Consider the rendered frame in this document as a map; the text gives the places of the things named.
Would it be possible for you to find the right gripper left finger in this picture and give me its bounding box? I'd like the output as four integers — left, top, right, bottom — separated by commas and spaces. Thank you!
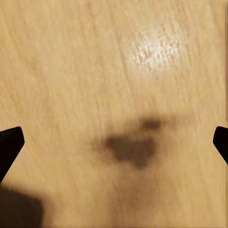
0, 126, 25, 183

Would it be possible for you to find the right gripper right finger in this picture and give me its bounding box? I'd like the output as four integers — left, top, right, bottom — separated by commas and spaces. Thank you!
213, 126, 228, 165

